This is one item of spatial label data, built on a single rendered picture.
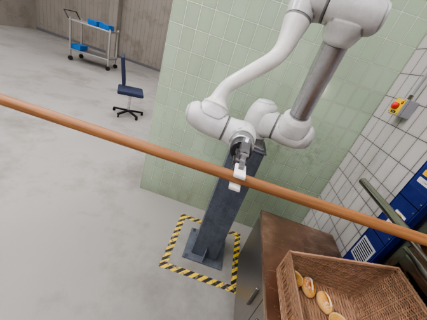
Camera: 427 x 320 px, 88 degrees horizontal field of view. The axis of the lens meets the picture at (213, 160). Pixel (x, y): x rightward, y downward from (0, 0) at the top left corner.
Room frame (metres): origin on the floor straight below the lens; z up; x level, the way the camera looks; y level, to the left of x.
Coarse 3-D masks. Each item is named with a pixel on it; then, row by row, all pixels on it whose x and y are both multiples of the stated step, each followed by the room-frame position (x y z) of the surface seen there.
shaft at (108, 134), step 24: (0, 96) 0.50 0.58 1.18; (48, 120) 0.50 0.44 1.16; (72, 120) 0.50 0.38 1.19; (120, 144) 0.50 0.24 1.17; (144, 144) 0.50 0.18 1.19; (192, 168) 0.50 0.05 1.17; (216, 168) 0.50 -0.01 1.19; (264, 192) 0.50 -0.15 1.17; (288, 192) 0.50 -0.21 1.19; (336, 216) 0.50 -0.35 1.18; (360, 216) 0.50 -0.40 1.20; (408, 240) 0.50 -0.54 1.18
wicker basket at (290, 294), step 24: (288, 264) 0.75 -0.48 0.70; (312, 264) 0.80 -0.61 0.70; (336, 264) 0.80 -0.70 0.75; (360, 264) 0.80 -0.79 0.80; (288, 288) 0.65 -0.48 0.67; (336, 288) 0.80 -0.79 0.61; (360, 288) 0.80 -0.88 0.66; (384, 288) 0.75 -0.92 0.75; (408, 288) 0.71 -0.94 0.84; (288, 312) 0.60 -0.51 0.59; (312, 312) 0.64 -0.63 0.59; (360, 312) 0.71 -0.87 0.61; (384, 312) 0.67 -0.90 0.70; (408, 312) 0.64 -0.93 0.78
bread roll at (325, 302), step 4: (320, 292) 0.72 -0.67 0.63; (324, 292) 0.72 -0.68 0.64; (316, 296) 0.71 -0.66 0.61; (320, 296) 0.70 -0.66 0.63; (324, 296) 0.70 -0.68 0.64; (328, 296) 0.70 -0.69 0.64; (316, 300) 0.70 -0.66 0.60; (320, 300) 0.69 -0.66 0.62; (324, 300) 0.68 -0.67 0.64; (328, 300) 0.68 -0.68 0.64; (320, 304) 0.67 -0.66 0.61; (324, 304) 0.67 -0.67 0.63; (328, 304) 0.67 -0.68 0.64; (332, 304) 0.68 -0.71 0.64; (320, 308) 0.67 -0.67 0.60; (324, 308) 0.66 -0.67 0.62; (328, 308) 0.66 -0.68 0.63; (332, 308) 0.66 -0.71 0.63; (324, 312) 0.65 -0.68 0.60; (328, 312) 0.65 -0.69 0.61
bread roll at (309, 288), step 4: (304, 280) 0.76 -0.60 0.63; (308, 280) 0.76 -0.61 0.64; (312, 280) 0.76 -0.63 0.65; (304, 284) 0.74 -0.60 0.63; (308, 284) 0.73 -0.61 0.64; (312, 284) 0.74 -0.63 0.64; (304, 288) 0.72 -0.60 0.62; (308, 288) 0.72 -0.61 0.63; (312, 288) 0.72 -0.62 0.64; (304, 292) 0.71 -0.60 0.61; (308, 292) 0.71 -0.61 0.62; (312, 292) 0.71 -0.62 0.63; (308, 296) 0.70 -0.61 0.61; (312, 296) 0.70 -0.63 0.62
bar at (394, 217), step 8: (360, 184) 0.85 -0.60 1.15; (368, 184) 0.81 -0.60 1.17; (368, 192) 0.78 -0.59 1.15; (376, 192) 0.76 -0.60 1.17; (376, 200) 0.72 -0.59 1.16; (384, 200) 0.71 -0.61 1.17; (384, 208) 0.67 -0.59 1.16; (392, 208) 0.66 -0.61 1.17; (392, 216) 0.63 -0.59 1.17; (400, 224) 0.59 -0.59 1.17; (416, 248) 0.50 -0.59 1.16; (424, 248) 0.49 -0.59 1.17; (424, 256) 0.48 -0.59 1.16
